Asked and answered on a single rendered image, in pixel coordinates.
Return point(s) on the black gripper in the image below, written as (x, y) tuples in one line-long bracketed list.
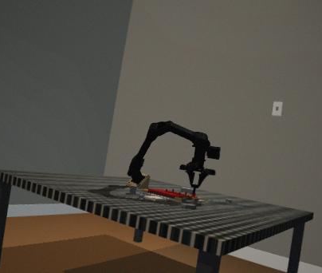
[(204, 172)]

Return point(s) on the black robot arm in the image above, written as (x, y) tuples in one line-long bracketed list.
[(200, 142)]

